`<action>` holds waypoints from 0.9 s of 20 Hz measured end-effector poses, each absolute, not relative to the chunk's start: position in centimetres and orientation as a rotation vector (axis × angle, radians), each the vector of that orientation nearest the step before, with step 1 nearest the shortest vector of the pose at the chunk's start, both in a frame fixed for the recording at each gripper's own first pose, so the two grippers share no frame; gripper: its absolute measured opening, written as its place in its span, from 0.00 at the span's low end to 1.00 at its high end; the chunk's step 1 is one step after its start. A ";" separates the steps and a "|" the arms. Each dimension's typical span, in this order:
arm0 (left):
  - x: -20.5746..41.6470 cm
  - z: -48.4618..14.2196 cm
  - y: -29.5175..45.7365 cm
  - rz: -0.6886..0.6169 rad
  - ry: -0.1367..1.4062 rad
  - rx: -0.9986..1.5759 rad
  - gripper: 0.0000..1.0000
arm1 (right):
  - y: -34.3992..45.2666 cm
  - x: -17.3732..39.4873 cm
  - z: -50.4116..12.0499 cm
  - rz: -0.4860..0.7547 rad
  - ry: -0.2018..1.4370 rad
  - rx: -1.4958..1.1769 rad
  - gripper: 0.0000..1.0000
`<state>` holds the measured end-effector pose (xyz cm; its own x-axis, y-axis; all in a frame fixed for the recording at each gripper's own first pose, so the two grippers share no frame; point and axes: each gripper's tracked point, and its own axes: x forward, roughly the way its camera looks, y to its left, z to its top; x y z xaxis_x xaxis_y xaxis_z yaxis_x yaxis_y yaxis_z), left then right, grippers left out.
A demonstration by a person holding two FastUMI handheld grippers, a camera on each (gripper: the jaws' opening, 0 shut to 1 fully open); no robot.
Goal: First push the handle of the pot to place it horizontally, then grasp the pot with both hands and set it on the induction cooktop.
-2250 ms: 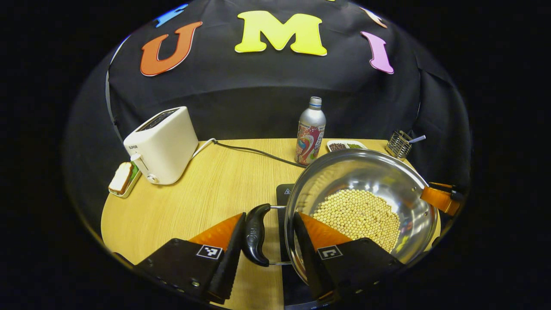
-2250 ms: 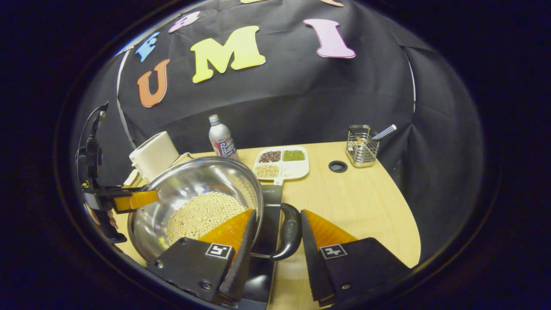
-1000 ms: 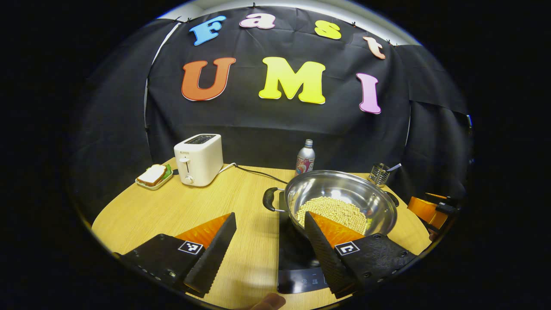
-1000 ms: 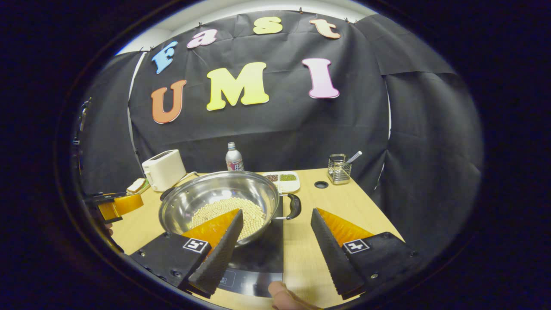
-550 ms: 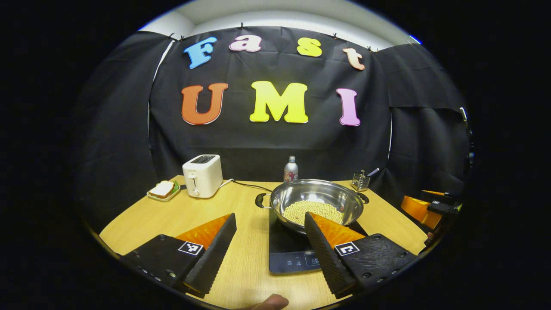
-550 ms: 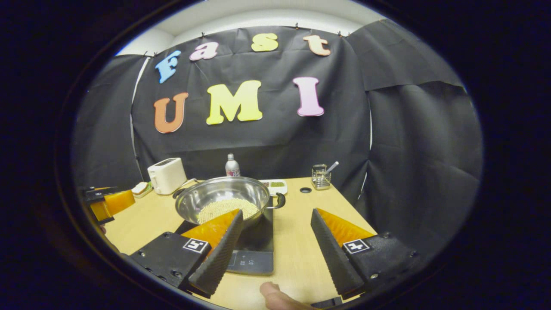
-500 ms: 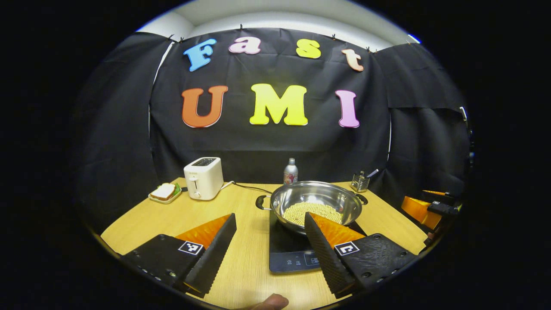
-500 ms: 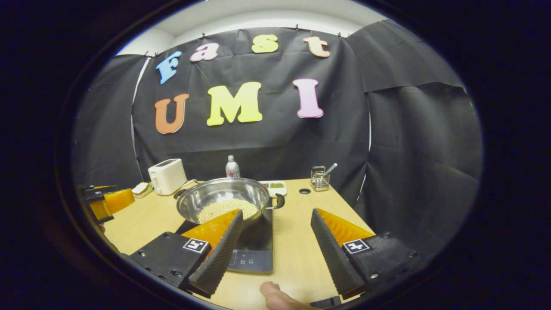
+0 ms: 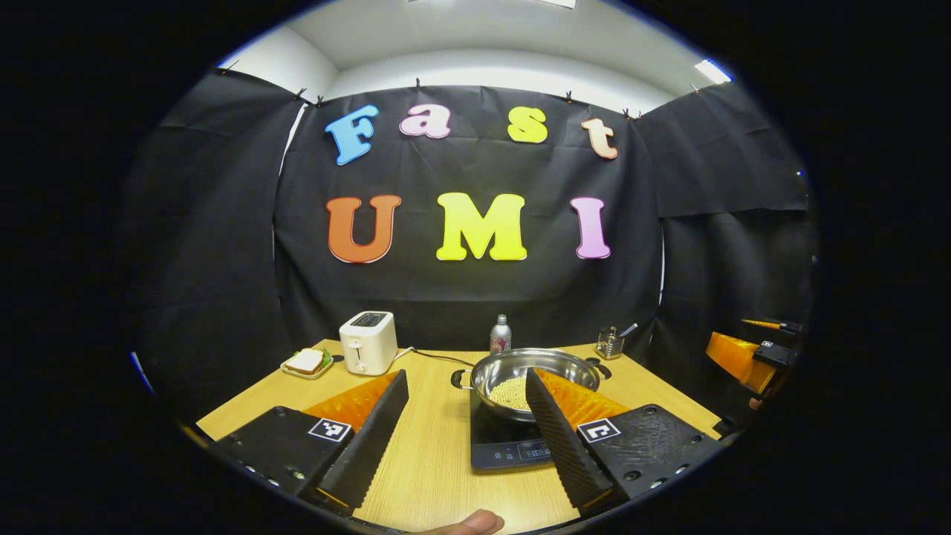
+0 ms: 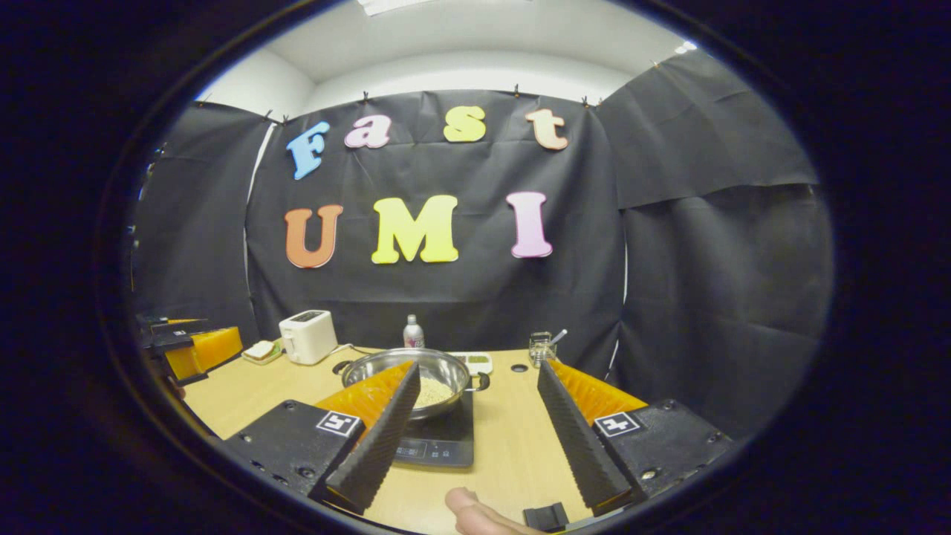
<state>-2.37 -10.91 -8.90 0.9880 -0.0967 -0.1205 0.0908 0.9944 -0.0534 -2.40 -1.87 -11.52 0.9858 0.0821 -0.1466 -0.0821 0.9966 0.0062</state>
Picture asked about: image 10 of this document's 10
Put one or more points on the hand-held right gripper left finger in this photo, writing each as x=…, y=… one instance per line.
x=375, y=446

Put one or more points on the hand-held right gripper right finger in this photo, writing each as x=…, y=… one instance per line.
x=576, y=446

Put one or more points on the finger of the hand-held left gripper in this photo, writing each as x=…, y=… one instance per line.
x=212, y=349

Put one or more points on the black induction cooktop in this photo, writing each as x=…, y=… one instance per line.
x=446, y=438

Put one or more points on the stainless steel pot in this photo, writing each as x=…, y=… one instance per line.
x=438, y=364

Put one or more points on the sandwich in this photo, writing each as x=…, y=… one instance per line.
x=260, y=348

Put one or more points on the pale green rectangular tray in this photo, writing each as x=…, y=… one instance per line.
x=271, y=359

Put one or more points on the pile of soybeans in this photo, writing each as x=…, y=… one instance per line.
x=435, y=390

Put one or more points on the white toaster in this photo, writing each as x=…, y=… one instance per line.
x=308, y=338

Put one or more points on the white divided bean tray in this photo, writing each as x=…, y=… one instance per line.
x=479, y=362

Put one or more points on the large ceiling light panel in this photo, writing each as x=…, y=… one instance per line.
x=390, y=6

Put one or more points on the small ceiling light panel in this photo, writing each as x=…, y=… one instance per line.
x=685, y=47

